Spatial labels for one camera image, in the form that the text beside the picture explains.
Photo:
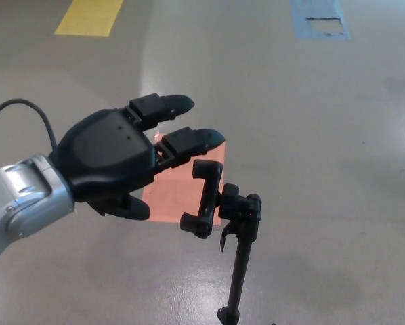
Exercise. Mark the blue torn floor tape patch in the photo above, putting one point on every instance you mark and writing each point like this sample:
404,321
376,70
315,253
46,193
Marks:
302,17

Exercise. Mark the orange floor tape patch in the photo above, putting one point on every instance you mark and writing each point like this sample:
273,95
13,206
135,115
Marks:
175,193

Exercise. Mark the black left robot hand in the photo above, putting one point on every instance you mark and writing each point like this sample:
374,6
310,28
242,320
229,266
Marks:
111,155

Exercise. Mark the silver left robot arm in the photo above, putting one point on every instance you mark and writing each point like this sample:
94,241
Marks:
19,199

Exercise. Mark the black phone stand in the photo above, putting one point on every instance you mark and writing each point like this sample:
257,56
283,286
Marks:
238,206

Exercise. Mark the yellow floor tape patch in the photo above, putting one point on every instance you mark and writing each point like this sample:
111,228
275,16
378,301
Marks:
89,17

